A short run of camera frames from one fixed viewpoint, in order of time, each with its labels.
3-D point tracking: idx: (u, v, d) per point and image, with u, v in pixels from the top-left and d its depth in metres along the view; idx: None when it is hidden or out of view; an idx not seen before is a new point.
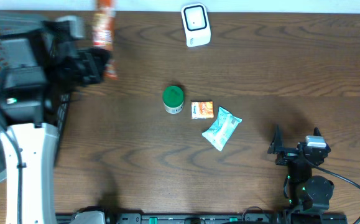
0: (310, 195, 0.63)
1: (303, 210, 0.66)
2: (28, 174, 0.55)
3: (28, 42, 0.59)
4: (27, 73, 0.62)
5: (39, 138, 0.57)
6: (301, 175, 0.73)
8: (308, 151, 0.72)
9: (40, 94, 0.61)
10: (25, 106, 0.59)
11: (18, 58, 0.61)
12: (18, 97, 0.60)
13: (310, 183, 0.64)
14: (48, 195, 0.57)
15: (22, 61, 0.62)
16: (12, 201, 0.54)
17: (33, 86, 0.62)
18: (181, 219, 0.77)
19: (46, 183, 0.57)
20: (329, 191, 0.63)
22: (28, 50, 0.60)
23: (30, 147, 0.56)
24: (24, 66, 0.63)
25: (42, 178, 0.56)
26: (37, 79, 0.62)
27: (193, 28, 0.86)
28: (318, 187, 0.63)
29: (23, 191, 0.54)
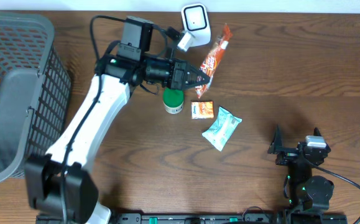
0: (310, 195, 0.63)
1: (303, 210, 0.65)
2: (99, 110, 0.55)
3: (143, 29, 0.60)
4: (129, 50, 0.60)
5: (120, 91, 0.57)
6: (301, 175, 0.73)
8: (306, 150, 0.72)
9: (131, 68, 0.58)
10: (118, 70, 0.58)
11: (130, 35, 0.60)
12: (120, 60, 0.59)
13: (309, 182, 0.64)
14: (97, 140, 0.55)
15: (130, 40, 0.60)
16: (74, 124, 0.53)
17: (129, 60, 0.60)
18: (181, 219, 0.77)
19: (103, 129, 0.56)
20: (329, 191, 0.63)
22: (144, 35, 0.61)
23: (109, 93, 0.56)
24: (130, 45, 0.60)
25: (106, 121, 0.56)
26: (136, 51, 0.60)
27: (193, 28, 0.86)
28: (319, 187, 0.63)
29: (86, 121, 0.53)
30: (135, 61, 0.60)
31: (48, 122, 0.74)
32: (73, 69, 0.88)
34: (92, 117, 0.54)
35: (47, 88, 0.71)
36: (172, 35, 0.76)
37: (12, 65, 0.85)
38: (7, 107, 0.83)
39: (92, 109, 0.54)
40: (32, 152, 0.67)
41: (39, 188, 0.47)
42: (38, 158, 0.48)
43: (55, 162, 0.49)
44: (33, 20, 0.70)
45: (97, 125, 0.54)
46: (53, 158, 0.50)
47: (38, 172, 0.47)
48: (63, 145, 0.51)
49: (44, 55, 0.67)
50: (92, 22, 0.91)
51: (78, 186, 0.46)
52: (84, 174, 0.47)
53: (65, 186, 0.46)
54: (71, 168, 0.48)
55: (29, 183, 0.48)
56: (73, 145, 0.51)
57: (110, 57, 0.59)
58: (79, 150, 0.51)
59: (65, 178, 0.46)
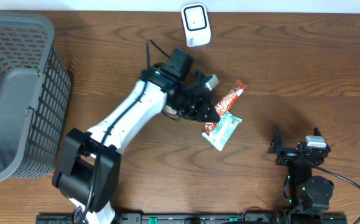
0: (310, 195, 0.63)
1: (303, 210, 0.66)
2: (138, 108, 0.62)
3: (189, 58, 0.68)
4: (171, 70, 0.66)
5: (160, 97, 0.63)
6: (300, 175, 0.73)
8: (306, 150, 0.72)
9: (170, 86, 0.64)
10: (160, 82, 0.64)
11: (176, 58, 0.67)
12: (163, 74, 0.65)
13: (309, 182, 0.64)
14: (129, 136, 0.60)
15: (175, 62, 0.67)
16: (115, 115, 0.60)
17: (171, 76, 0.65)
18: (181, 219, 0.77)
19: (135, 128, 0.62)
20: (329, 191, 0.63)
22: (187, 61, 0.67)
23: (150, 96, 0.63)
24: (173, 66, 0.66)
25: (141, 120, 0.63)
26: (178, 71, 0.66)
27: (193, 28, 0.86)
28: (319, 187, 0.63)
29: (127, 114, 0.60)
30: (175, 80, 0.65)
31: (48, 122, 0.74)
32: (73, 69, 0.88)
34: (132, 113, 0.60)
35: (47, 88, 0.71)
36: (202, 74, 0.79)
37: (12, 65, 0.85)
38: (8, 107, 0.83)
39: (134, 106, 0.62)
40: (32, 152, 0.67)
41: (71, 162, 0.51)
42: (78, 134, 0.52)
43: (92, 140, 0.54)
44: (33, 20, 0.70)
45: (133, 121, 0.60)
46: (92, 137, 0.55)
47: (76, 147, 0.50)
48: (102, 128, 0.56)
49: (43, 55, 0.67)
50: (92, 22, 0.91)
51: (110, 168, 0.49)
52: (118, 158, 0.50)
53: (97, 165, 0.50)
54: (105, 149, 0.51)
55: (63, 156, 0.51)
56: (112, 130, 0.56)
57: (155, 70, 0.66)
58: (115, 135, 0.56)
59: (100, 158, 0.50)
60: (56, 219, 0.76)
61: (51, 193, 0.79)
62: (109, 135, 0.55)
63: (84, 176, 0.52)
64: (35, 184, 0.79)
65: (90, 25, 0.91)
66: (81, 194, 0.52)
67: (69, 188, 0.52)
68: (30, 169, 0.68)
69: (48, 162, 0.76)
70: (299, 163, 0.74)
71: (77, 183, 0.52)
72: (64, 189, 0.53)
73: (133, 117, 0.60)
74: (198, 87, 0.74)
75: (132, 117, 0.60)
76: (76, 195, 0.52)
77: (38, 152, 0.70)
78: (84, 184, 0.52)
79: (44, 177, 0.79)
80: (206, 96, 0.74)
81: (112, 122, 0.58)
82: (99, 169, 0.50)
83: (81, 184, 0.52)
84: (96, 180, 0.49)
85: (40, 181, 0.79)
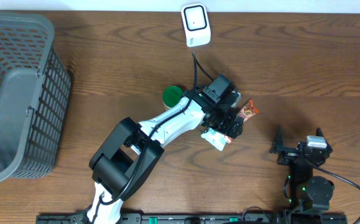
0: (310, 195, 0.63)
1: (304, 211, 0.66)
2: (184, 116, 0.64)
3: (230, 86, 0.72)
4: (210, 95, 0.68)
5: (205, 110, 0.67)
6: (301, 174, 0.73)
8: (306, 150, 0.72)
9: (208, 107, 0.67)
10: (201, 102, 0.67)
11: (217, 84, 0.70)
12: (204, 98, 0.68)
13: (310, 183, 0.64)
14: (168, 140, 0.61)
15: (216, 88, 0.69)
16: (163, 116, 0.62)
17: (209, 102, 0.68)
18: (181, 219, 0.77)
19: (174, 135, 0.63)
20: (329, 191, 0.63)
22: (227, 89, 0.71)
23: (195, 107, 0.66)
24: (214, 91, 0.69)
25: (181, 130, 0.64)
26: (217, 98, 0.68)
27: (193, 28, 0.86)
28: (319, 188, 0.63)
29: (173, 118, 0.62)
30: (212, 105, 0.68)
31: (48, 122, 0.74)
32: (73, 69, 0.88)
34: (178, 118, 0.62)
35: (48, 88, 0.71)
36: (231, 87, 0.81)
37: (12, 65, 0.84)
38: (9, 106, 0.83)
39: (180, 112, 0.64)
40: (32, 152, 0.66)
41: (117, 146, 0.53)
42: (130, 123, 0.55)
43: (140, 132, 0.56)
44: (33, 20, 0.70)
45: (178, 127, 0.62)
46: (140, 129, 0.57)
47: (127, 134, 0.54)
48: (152, 124, 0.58)
49: (43, 55, 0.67)
50: (92, 22, 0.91)
51: (153, 160, 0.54)
52: (161, 152, 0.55)
53: (143, 155, 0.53)
54: (150, 142, 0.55)
55: (111, 138, 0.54)
56: (159, 129, 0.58)
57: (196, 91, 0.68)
58: (161, 134, 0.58)
59: (145, 149, 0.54)
60: (56, 219, 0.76)
61: (51, 193, 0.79)
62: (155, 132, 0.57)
63: (120, 165, 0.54)
64: (35, 184, 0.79)
65: (90, 25, 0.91)
66: (113, 182, 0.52)
67: (102, 173, 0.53)
68: (29, 169, 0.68)
69: (48, 162, 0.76)
70: (299, 163, 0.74)
71: (114, 169, 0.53)
72: (96, 172, 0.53)
73: (178, 126, 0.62)
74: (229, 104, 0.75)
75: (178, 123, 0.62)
76: (108, 181, 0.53)
77: (38, 152, 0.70)
78: (120, 172, 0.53)
79: (44, 177, 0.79)
80: (234, 115, 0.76)
81: (159, 121, 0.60)
82: (141, 160, 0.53)
83: (115, 171, 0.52)
84: (137, 168, 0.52)
85: (40, 181, 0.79)
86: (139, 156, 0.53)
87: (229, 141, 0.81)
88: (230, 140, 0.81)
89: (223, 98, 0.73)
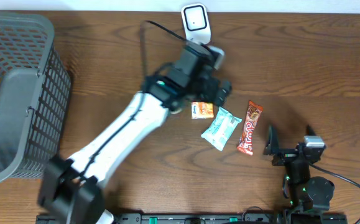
0: (310, 195, 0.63)
1: (304, 211, 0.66)
2: (133, 127, 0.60)
3: (197, 59, 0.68)
4: (177, 75, 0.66)
5: (158, 116, 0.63)
6: (298, 175, 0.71)
8: (306, 152, 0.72)
9: (180, 92, 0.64)
10: (162, 93, 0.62)
11: (184, 61, 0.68)
12: (166, 83, 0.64)
13: (310, 183, 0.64)
14: (117, 160, 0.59)
15: (182, 65, 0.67)
16: (104, 136, 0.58)
17: (175, 85, 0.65)
18: (181, 219, 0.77)
19: (126, 150, 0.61)
20: (329, 192, 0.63)
22: (194, 63, 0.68)
23: (145, 114, 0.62)
24: (180, 70, 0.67)
25: (133, 142, 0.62)
26: (185, 76, 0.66)
27: (193, 28, 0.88)
28: (319, 188, 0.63)
29: (116, 136, 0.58)
30: (180, 88, 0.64)
31: (48, 122, 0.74)
32: (73, 69, 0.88)
34: (124, 132, 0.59)
35: (48, 88, 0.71)
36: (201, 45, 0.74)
37: (12, 65, 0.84)
38: (9, 106, 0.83)
39: (127, 125, 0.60)
40: (32, 152, 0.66)
41: (53, 186, 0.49)
42: (60, 162, 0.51)
43: (73, 168, 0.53)
44: (33, 20, 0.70)
45: (125, 144, 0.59)
46: (73, 165, 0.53)
47: (58, 174, 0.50)
48: (87, 155, 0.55)
49: (43, 55, 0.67)
50: (92, 22, 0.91)
51: (89, 201, 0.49)
52: (97, 191, 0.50)
53: (78, 196, 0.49)
54: (86, 182, 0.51)
55: (45, 182, 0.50)
56: (96, 158, 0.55)
57: (159, 77, 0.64)
58: (101, 163, 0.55)
59: (79, 190, 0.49)
60: None
61: None
62: (92, 163, 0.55)
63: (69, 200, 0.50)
64: (34, 184, 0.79)
65: (90, 25, 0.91)
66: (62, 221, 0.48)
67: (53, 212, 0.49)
68: (30, 169, 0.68)
69: None
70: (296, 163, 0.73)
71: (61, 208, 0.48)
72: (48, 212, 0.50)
73: (125, 141, 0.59)
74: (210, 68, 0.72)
75: (124, 140, 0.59)
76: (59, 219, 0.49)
77: (38, 152, 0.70)
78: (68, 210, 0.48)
79: None
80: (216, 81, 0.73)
81: (99, 145, 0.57)
82: (77, 201, 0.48)
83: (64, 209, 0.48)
84: (74, 211, 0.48)
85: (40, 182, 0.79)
86: (74, 196, 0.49)
87: (251, 154, 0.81)
88: (252, 153, 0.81)
89: (196, 71, 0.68)
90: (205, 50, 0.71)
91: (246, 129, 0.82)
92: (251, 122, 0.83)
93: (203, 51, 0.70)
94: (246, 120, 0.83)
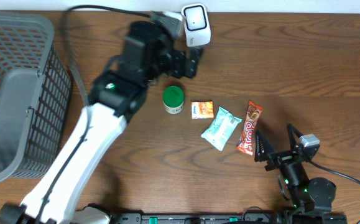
0: (313, 196, 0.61)
1: (305, 211, 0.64)
2: (86, 148, 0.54)
3: (145, 47, 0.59)
4: (129, 71, 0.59)
5: (112, 126, 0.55)
6: (294, 178, 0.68)
8: (306, 152, 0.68)
9: (135, 91, 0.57)
10: (117, 97, 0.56)
11: (131, 54, 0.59)
12: (117, 85, 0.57)
13: (312, 184, 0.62)
14: (83, 183, 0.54)
15: (130, 58, 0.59)
16: (56, 167, 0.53)
17: (130, 86, 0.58)
18: (181, 219, 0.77)
19: (89, 170, 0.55)
20: (332, 194, 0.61)
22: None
23: (97, 130, 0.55)
24: (129, 63, 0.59)
25: (94, 160, 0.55)
26: (136, 66, 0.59)
27: (193, 28, 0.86)
28: (321, 189, 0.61)
29: (69, 163, 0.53)
30: (135, 86, 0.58)
31: (48, 122, 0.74)
32: (73, 70, 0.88)
34: (77, 156, 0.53)
35: (48, 88, 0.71)
36: (144, 25, 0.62)
37: (12, 65, 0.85)
38: (9, 106, 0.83)
39: (79, 147, 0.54)
40: (32, 152, 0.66)
41: None
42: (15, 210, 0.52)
43: (27, 214, 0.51)
44: (33, 20, 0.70)
45: (81, 167, 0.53)
46: (27, 212, 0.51)
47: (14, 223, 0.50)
48: (40, 195, 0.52)
49: (43, 55, 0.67)
50: (92, 22, 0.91)
51: None
52: None
53: None
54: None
55: None
56: (50, 197, 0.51)
57: (109, 79, 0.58)
58: (57, 200, 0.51)
59: None
60: None
61: None
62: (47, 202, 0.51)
63: None
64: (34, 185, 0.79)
65: (90, 26, 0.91)
66: None
67: None
68: (30, 169, 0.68)
69: (48, 162, 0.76)
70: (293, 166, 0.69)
71: None
72: None
73: (81, 167, 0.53)
74: (175, 29, 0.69)
75: (79, 165, 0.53)
76: None
77: (38, 152, 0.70)
78: None
79: None
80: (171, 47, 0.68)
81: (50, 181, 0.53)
82: None
83: None
84: None
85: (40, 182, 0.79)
86: None
87: (251, 154, 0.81)
88: (252, 153, 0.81)
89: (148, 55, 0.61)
90: (153, 32, 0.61)
91: (246, 129, 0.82)
92: (251, 122, 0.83)
93: (152, 34, 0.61)
94: (246, 120, 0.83)
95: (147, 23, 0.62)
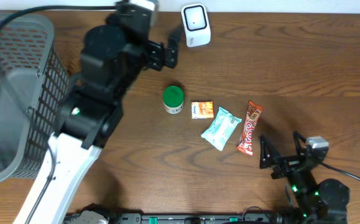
0: (324, 199, 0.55)
1: (317, 220, 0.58)
2: (55, 188, 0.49)
3: (105, 64, 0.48)
4: (95, 91, 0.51)
5: (82, 158, 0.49)
6: (303, 185, 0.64)
8: (316, 155, 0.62)
9: (105, 114, 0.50)
10: (84, 122, 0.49)
11: (91, 71, 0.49)
12: (84, 108, 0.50)
13: (323, 186, 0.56)
14: None
15: (93, 76, 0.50)
16: (23, 214, 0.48)
17: (98, 107, 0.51)
18: (181, 219, 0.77)
19: (63, 208, 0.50)
20: (346, 196, 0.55)
22: (108, 69, 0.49)
23: (66, 165, 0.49)
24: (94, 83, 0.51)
25: (66, 195, 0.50)
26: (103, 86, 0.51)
27: (193, 28, 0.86)
28: (333, 191, 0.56)
29: (37, 209, 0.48)
30: (105, 107, 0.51)
31: (48, 122, 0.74)
32: (73, 70, 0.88)
34: (45, 200, 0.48)
35: (48, 88, 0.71)
36: (103, 35, 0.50)
37: (12, 65, 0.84)
38: (8, 106, 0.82)
39: (46, 189, 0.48)
40: (32, 152, 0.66)
41: None
42: None
43: None
44: (33, 20, 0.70)
45: (51, 211, 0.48)
46: None
47: None
48: None
49: (43, 55, 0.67)
50: (92, 22, 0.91)
51: None
52: None
53: None
54: None
55: None
56: None
57: (73, 103, 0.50)
58: None
59: None
60: None
61: None
62: None
63: None
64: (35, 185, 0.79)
65: (90, 26, 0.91)
66: None
67: None
68: (30, 169, 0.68)
69: None
70: (301, 171, 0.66)
71: None
72: None
73: (52, 207, 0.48)
74: (145, 26, 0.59)
75: (49, 209, 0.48)
76: None
77: (38, 152, 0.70)
78: None
79: None
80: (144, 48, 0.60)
81: None
82: None
83: None
84: None
85: None
86: None
87: (251, 154, 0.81)
88: (252, 153, 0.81)
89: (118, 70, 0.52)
90: (114, 42, 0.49)
91: (246, 129, 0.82)
92: (251, 122, 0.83)
93: (112, 48, 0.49)
94: (246, 120, 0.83)
95: (109, 30, 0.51)
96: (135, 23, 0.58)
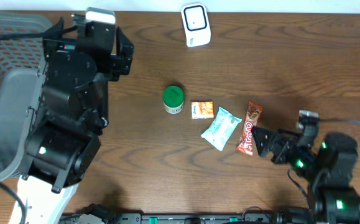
0: (332, 145, 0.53)
1: (331, 174, 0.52)
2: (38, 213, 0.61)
3: (71, 98, 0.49)
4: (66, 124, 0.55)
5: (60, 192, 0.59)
6: (308, 156, 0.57)
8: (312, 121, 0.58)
9: (75, 152, 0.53)
10: (54, 160, 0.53)
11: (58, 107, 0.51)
12: (51, 147, 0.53)
13: (329, 136, 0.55)
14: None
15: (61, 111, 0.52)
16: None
17: (67, 142, 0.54)
18: (181, 219, 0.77)
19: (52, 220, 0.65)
20: (354, 142, 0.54)
22: (76, 101, 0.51)
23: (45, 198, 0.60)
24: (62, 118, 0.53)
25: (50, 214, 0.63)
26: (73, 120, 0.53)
27: (193, 28, 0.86)
28: (339, 139, 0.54)
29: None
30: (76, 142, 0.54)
31: None
32: None
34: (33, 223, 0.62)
35: None
36: (71, 63, 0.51)
37: (12, 65, 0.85)
38: (9, 107, 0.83)
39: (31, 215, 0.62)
40: None
41: None
42: None
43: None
44: (32, 20, 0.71)
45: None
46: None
47: None
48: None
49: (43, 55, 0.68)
50: None
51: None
52: None
53: None
54: None
55: None
56: None
57: (41, 140, 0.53)
58: None
59: None
60: None
61: None
62: None
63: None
64: None
65: None
66: None
67: None
68: None
69: None
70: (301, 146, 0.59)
71: None
72: None
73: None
74: (109, 41, 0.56)
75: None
76: None
77: None
78: None
79: None
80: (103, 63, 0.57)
81: None
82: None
83: None
84: None
85: None
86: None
87: (251, 154, 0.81)
88: (252, 153, 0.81)
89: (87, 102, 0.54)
90: (83, 71, 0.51)
91: (246, 129, 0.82)
92: (251, 122, 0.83)
93: (79, 79, 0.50)
94: (246, 120, 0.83)
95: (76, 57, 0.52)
96: (97, 40, 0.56)
